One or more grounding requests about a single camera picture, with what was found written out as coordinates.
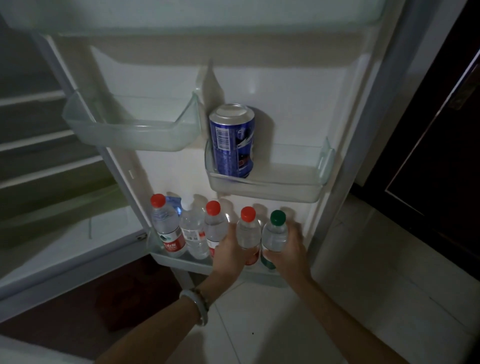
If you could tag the person's left hand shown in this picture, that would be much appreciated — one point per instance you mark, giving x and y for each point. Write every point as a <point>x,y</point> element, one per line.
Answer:
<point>227,258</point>

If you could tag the person's right hand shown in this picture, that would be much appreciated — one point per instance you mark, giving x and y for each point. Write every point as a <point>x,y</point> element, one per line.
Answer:
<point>294,262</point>

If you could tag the person's left thumb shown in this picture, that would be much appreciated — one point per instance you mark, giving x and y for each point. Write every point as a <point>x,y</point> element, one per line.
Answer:
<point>230,236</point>

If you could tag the person's right thumb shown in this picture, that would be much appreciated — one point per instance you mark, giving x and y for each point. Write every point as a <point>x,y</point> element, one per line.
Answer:
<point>270,257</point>

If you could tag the red cap water bottle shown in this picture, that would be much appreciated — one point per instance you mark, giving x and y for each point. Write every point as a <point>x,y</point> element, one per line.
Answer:
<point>248,234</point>
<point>168,232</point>
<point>215,228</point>

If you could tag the green cap water bottle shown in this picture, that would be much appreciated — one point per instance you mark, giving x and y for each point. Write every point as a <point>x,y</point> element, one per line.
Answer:
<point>275,236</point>

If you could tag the person's right forearm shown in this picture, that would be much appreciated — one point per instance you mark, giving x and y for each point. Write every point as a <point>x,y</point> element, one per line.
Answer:
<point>337,322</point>

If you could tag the person's left forearm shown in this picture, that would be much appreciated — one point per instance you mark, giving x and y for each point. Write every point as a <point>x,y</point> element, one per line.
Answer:
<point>161,330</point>

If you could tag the clear capless water bottle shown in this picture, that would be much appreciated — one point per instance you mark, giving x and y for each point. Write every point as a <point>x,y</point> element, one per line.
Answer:
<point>194,234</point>

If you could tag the long clear fridge door bin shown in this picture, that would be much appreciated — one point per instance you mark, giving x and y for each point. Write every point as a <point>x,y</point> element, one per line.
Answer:
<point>180,262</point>

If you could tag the blue plastic bottle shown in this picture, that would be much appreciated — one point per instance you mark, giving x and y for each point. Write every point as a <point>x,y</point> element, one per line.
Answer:
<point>174,204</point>

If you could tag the blue soda can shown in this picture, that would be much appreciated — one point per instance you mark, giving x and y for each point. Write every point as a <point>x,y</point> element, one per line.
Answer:
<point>232,142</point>

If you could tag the white fridge door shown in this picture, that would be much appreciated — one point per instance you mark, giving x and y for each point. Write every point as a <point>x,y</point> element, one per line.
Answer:
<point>292,93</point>

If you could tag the clear fridge crisper drawer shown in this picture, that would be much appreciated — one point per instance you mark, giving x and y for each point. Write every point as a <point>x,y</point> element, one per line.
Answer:
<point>56,213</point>

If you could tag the white fridge body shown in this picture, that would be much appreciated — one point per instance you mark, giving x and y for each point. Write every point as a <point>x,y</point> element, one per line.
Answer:
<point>45,255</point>

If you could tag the dark wooden door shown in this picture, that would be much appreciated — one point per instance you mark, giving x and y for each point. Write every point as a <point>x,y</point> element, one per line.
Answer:
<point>442,157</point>

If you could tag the white fridge door shelf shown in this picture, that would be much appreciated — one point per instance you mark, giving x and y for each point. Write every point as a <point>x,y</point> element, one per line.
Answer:
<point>187,17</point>

